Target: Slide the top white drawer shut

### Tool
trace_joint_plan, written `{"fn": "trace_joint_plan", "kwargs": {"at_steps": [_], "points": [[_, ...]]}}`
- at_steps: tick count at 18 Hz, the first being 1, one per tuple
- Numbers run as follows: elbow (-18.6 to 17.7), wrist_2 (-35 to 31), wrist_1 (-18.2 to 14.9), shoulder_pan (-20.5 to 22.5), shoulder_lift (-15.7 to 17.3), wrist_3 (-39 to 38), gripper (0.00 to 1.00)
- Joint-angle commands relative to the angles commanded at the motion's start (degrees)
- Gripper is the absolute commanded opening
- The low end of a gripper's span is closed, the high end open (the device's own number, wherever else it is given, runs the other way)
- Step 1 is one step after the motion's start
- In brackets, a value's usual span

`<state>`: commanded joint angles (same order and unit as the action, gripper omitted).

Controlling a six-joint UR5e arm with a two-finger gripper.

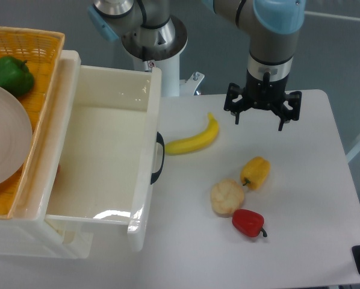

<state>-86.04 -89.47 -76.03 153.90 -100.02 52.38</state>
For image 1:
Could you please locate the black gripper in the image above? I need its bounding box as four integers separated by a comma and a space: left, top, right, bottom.
223, 72, 302, 131

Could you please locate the white drawer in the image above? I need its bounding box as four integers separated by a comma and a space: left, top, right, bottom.
46, 66, 164, 252

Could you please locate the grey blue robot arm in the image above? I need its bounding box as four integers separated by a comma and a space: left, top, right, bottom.
87, 1, 305, 124

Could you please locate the white drawer cabinet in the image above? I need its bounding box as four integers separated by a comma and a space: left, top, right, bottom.
0, 50, 93, 259

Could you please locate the yellow bell pepper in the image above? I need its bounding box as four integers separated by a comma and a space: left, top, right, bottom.
240, 156, 271, 190

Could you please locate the yellow banana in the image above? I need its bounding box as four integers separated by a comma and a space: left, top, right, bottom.
165, 112, 220, 155

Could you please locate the beige bread roll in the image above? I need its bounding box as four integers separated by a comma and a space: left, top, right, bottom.
210, 178, 245, 216

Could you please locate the red bell pepper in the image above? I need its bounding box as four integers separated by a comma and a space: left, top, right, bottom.
232, 209, 268, 238

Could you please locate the yellow plastic basket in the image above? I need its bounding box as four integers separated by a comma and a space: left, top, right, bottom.
0, 26, 65, 220

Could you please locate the green bell pepper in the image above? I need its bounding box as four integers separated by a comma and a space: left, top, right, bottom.
0, 56, 34, 98

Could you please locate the beige round plate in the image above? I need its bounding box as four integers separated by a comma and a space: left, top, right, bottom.
0, 87, 33, 183

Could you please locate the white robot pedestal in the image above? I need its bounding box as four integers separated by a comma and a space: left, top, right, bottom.
121, 16, 205, 96

